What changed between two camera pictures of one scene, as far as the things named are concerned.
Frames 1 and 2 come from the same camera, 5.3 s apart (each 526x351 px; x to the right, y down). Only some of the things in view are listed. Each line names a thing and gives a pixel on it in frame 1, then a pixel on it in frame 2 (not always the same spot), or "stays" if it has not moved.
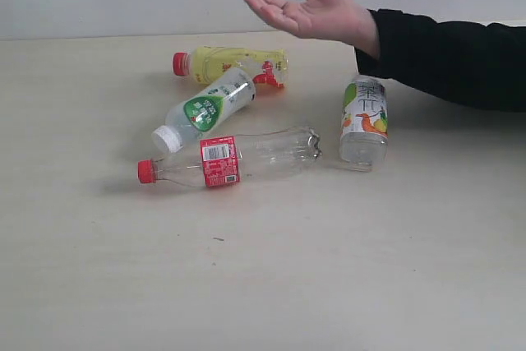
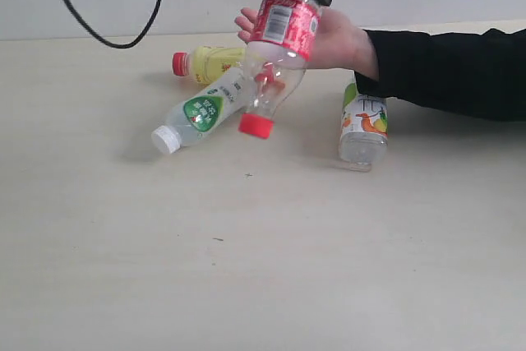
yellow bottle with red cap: x=204 y=63 stays
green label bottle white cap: x=202 y=110 stays
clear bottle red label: x=228 y=160 → x=277 y=55
